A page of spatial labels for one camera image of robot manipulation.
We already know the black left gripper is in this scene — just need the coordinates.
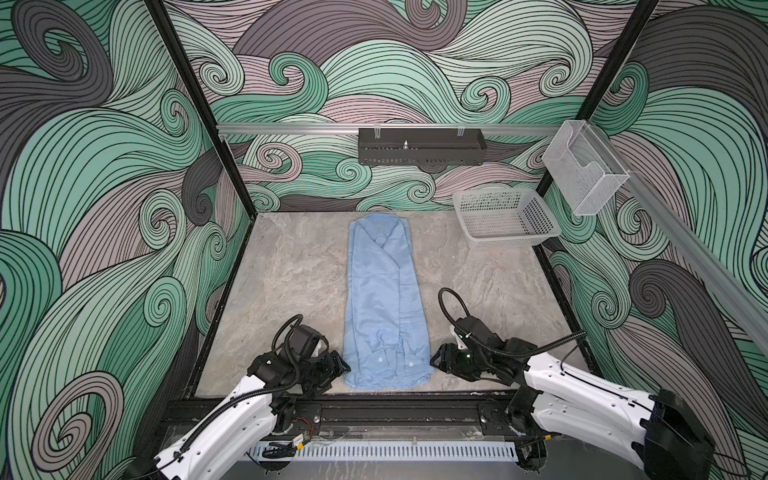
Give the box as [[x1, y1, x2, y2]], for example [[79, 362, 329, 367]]
[[296, 349, 351, 398]]

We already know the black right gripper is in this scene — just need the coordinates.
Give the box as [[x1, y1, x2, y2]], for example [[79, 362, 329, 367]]
[[424, 344, 491, 382]]

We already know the light blue long sleeve shirt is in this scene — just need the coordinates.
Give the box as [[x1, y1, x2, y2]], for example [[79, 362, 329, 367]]
[[343, 213, 433, 391]]

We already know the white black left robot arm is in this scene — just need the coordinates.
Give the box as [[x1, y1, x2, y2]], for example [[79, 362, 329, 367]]
[[122, 315, 351, 479]]

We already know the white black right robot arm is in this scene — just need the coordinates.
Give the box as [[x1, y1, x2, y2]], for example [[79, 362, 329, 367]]
[[430, 315, 715, 479]]

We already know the white plastic mesh basket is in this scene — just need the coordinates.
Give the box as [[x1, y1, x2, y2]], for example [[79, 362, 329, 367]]
[[452, 187, 562, 250]]

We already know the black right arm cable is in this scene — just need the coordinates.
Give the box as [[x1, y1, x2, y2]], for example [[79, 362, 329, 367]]
[[437, 287, 587, 361]]

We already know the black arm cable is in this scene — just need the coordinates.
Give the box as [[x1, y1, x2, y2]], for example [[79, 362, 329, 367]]
[[437, 287, 587, 361], [176, 313, 331, 457]]

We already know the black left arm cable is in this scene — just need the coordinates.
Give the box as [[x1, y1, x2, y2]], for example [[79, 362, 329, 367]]
[[176, 313, 331, 457]]

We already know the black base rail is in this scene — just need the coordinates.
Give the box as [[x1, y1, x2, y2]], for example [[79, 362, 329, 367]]
[[161, 389, 541, 439]]

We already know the white slotted cable duct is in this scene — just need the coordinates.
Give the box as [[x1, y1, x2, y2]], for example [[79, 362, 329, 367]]
[[279, 441, 518, 463]]

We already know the black perforated wall tray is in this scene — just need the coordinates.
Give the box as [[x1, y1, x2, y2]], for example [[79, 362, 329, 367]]
[[357, 129, 488, 169]]

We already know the aluminium wall rail back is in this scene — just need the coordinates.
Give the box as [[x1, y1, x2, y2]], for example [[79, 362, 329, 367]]
[[216, 122, 560, 137]]

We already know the aluminium wall rail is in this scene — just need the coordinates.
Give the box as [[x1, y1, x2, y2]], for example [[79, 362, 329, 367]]
[[597, 129, 767, 353], [216, 122, 560, 137]]

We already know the aluminium wall rail right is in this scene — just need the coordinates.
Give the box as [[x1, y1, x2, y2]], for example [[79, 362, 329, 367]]
[[597, 129, 767, 353]]

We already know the black frame post right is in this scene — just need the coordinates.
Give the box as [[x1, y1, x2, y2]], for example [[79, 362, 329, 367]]
[[536, 0, 660, 196]]

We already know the black frame post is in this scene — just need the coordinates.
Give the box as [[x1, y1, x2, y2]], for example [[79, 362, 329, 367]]
[[145, 0, 257, 222], [536, 0, 660, 196]]

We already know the black frame post left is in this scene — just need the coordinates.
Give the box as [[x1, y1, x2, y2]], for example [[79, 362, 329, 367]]
[[145, 0, 257, 222]]

